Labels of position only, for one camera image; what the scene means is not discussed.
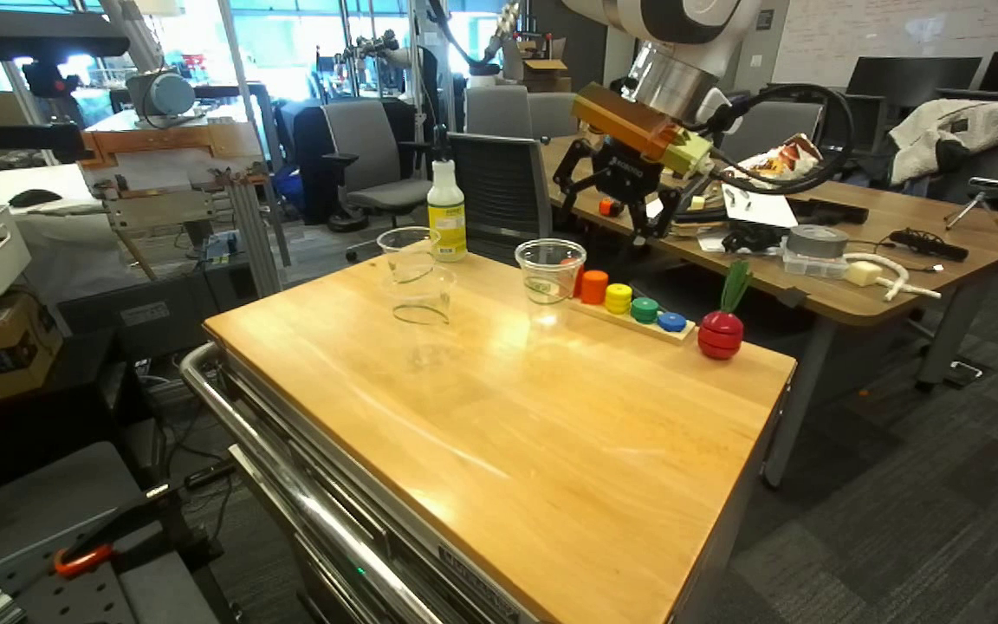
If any red apple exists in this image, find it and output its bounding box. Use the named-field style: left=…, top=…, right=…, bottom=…
left=696, top=261, right=748, bottom=362

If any white cloth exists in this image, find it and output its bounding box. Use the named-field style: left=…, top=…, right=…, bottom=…
left=886, top=96, right=998, bottom=187

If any grey metal plate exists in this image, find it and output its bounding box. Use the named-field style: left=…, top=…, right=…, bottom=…
left=0, top=435, right=226, bottom=624

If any white desk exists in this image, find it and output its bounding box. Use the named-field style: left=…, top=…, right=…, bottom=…
left=0, top=158, right=106, bottom=220

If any orange toy peg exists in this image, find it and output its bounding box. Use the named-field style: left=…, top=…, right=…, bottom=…
left=574, top=267, right=613, bottom=309

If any wooden top tool cart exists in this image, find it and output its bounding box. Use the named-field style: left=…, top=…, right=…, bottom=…
left=178, top=239, right=801, bottom=624

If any metal cart handle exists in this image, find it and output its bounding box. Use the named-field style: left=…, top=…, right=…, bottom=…
left=178, top=339, right=442, bottom=624

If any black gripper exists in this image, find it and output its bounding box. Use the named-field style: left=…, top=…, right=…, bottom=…
left=551, top=135, right=677, bottom=249

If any orange handled clamp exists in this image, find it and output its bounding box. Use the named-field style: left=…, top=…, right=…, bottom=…
left=47, top=496, right=180, bottom=581

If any yellow toy peg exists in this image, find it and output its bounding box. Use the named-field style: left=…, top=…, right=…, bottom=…
left=603, top=280, right=638, bottom=317

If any flat black case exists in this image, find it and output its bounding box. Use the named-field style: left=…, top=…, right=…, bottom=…
left=786, top=196, right=872, bottom=228

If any white power cable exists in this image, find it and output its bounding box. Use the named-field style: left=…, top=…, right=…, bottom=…
left=837, top=249, right=941, bottom=306

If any spray bottle with yellow label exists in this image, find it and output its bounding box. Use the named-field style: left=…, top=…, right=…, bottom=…
left=424, top=124, right=471, bottom=264

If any wooden conference table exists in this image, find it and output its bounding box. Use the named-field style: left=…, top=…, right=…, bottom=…
left=536, top=135, right=998, bottom=496

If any small cardboard box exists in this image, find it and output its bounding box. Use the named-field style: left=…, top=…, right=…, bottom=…
left=519, top=56, right=574, bottom=96

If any black computer mouse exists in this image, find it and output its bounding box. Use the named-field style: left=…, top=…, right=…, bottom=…
left=5, top=183, right=66, bottom=211

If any grey office chair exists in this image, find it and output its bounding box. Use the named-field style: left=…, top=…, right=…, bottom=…
left=525, top=90, right=582, bottom=143
left=461, top=83, right=534, bottom=139
left=317, top=96, right=433, bottom=236
left=715, top=96, right=828, bottom=165

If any black mesh office chair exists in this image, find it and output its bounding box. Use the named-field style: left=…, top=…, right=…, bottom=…
left=442, top=129, right=558, bottom=249

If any grey round container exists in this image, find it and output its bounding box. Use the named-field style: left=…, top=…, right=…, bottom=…
left=783, top=220, right=856, bottom=276

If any white paper sheet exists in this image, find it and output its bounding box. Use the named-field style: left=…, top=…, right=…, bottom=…
left=716, top=183, right=801, bottom=233

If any chips bag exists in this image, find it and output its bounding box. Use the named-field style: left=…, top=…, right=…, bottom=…
left=738, top=132, right=826, bottom=187

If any black remote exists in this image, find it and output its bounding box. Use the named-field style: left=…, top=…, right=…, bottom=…
left=886, top=224, right=971, bottom=264

